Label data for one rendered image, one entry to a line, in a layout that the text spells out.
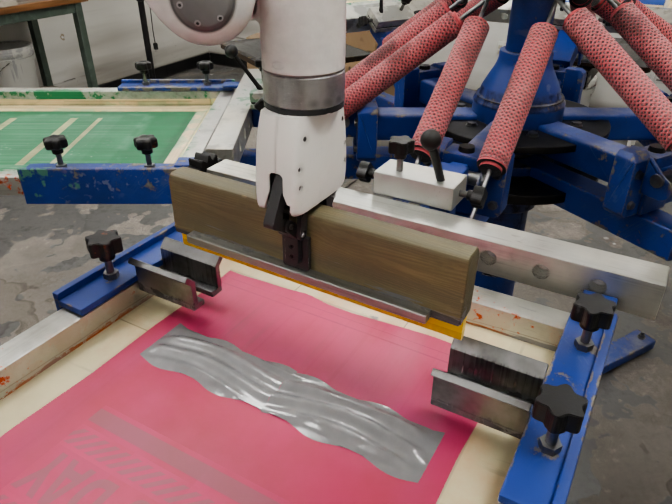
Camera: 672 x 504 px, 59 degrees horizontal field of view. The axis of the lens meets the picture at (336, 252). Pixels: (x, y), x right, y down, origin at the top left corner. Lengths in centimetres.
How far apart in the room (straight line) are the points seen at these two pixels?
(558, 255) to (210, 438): 46
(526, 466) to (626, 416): 161
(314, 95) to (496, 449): 38
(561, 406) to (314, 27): 37
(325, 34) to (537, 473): 41
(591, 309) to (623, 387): 162
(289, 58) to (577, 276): 45
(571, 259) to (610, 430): 136
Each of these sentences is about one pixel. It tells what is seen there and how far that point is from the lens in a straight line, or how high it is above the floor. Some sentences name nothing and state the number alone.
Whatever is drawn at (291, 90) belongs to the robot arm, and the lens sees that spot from 53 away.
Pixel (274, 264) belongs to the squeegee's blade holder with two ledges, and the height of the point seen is 109.
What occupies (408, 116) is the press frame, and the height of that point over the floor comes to 102.
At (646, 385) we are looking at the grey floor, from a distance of 232.
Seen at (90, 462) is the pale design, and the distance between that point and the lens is 65.
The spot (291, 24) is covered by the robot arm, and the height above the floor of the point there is 133.
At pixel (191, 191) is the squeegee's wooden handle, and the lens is 68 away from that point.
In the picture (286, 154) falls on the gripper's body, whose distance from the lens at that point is 54.
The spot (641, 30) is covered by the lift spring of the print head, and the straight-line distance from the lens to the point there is 125.
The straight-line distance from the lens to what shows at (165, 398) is 69.
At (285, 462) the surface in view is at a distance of 61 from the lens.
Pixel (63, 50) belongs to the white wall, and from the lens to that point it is 516.
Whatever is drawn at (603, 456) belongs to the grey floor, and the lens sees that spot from 202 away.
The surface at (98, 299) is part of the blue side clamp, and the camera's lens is 79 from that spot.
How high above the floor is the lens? 142
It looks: 31 degrees down
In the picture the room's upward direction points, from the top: straight up
